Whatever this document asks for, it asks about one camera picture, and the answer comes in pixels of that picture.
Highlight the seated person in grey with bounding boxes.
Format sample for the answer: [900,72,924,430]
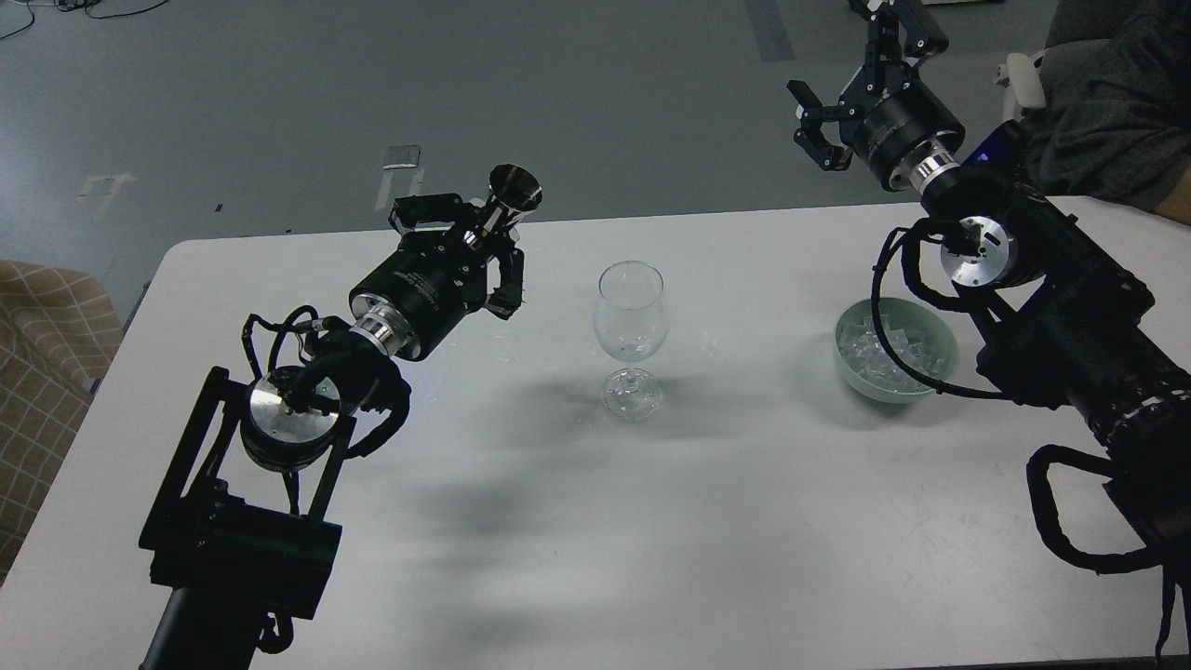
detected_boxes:
[1025,1,1190,224]

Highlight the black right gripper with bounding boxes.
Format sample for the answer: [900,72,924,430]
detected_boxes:
[787,1,966,194]

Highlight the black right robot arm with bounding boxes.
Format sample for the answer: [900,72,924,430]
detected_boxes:
[787,1,1190,664]

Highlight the steel double jigger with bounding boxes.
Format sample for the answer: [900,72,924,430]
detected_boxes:
[463,164,543,250]

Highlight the pile of ice cubes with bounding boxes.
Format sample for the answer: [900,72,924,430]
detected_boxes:
[837,313,947,392]

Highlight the white office chair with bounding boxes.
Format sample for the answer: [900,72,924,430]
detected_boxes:
[994,52,1047,120]

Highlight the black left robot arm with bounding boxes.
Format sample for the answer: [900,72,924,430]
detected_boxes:
[141,186,542,669]

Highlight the clear wine glass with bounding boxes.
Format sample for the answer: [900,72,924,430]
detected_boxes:
[593,259,669,421]

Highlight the green bowl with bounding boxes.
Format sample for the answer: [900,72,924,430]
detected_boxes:
[831,298,958,403]

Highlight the black cables on floor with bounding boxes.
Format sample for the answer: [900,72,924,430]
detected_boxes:
[0,0,168,40]

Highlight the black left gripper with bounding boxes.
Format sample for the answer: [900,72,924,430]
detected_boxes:
[349,194,525,362]

